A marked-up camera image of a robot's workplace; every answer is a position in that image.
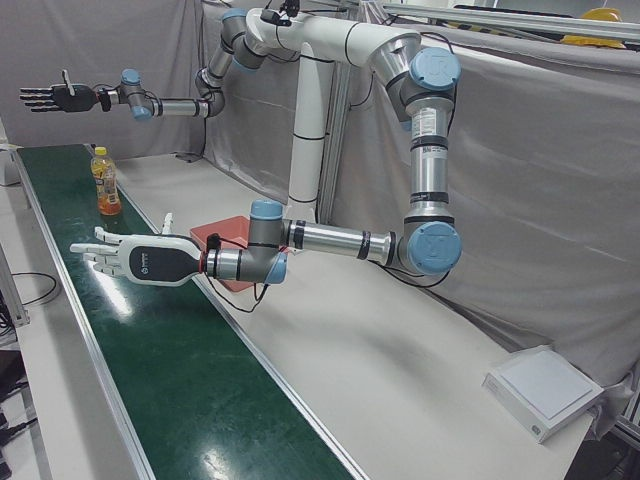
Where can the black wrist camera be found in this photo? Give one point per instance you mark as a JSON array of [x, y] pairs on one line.
[[105, 100], [214, 241]]

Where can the aluminium cage frame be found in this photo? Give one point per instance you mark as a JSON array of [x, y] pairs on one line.
[[500, 17]]

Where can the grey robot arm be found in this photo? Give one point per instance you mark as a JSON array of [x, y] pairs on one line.
[[430, 165], [175, 107]]

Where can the aluminium table leg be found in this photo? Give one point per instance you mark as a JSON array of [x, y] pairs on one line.
[[15, 300]]

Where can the white conveyor control box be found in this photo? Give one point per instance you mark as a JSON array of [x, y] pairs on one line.
[[7, 165]]

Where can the pink plastic basket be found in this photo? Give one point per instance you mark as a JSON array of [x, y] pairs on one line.
[[230, 230]]

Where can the green conveyor belt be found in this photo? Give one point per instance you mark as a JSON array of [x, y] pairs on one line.
[[165, 350]]

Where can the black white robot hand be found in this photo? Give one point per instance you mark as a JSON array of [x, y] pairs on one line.
[[160, 260], [70, 97]]

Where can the grey backdrop curtain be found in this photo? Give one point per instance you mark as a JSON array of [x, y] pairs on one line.
[[525, 200]]

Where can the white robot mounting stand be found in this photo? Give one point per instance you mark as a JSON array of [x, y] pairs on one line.
[[310, 125]]

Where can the yellow hard hat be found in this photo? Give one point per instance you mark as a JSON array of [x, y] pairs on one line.
[[595, 40], [602, 14]]

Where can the black stand mounted camera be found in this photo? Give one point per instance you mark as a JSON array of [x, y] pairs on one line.
[[277, 15]]

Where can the white flat box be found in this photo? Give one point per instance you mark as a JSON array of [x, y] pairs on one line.
[[545, 390]]

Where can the orange juice bottle yellow cap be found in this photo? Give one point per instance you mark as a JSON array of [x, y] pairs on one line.
[[106, 185]]

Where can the aluminium upright profile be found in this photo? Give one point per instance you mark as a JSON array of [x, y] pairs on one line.
[[332, 150]]

